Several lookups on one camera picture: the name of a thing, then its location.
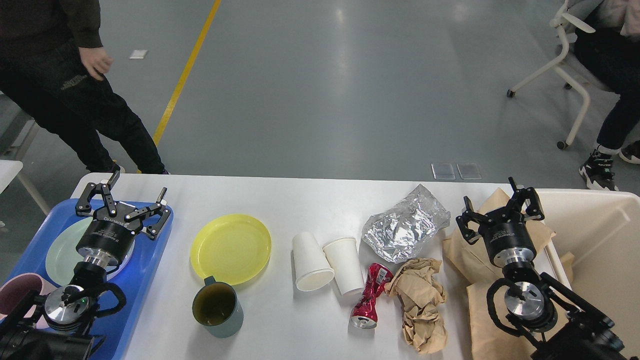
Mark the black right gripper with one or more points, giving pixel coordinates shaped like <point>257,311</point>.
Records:
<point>506,242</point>

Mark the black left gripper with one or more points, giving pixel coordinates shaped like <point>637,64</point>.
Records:
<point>108,238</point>

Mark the yellow plastic plate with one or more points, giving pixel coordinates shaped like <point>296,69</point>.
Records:
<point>233,249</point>

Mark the dark teal mug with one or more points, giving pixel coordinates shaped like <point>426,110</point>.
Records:
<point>216,307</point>

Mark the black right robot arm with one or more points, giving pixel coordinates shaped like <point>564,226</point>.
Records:
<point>559,323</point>

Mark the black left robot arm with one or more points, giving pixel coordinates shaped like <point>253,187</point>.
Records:
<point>91,314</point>

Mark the brown paper bag upper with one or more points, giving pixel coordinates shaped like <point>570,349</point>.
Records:
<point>462,255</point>

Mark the brown paper bag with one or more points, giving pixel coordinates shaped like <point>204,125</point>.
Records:
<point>488,342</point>
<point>462,255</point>

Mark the blue plastic tray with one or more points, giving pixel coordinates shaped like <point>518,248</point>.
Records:
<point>134,279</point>

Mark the pale green plate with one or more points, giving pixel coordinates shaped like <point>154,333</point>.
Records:
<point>62,256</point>

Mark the beige plastic bin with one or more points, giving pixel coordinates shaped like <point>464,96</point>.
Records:
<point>602,230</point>

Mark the crumpled silver foil bag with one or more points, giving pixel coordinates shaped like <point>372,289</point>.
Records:
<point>401,233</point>

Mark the crumpled brown paper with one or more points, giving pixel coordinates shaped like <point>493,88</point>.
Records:
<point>420,295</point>

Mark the white side table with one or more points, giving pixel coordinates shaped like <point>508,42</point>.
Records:
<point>9,170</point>

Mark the pink mug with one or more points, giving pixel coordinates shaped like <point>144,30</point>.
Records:
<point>15,290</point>

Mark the brown paper bag lower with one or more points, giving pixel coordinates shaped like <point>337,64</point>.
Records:
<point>488,342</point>

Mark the white paper cup right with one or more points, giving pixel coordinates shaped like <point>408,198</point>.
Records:
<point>343,258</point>

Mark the white paper cup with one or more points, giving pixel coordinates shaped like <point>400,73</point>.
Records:
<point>312,269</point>
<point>343,258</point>

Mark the standing person in black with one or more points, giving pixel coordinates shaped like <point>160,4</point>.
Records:
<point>53,66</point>

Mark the crushed red soda can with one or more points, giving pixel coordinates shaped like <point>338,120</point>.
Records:
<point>364,314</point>

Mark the seated person in black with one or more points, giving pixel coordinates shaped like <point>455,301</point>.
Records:
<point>612,54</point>

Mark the white paper cup left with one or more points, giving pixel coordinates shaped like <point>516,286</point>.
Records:
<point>312,269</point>

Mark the white office chair right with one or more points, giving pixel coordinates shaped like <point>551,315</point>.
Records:
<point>569,18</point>

